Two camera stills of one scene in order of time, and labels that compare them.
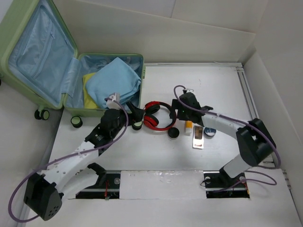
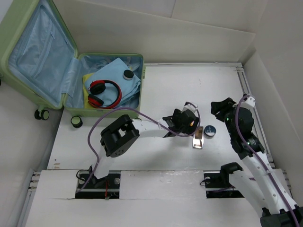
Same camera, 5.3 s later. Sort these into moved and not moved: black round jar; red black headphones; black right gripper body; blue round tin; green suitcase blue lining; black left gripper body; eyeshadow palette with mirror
Moved: red black headphones; black round jar; black left gripper body; black right gripper body
Not moved: green suitcase blue lining; blue round tin; eyeshadow palette with mirror
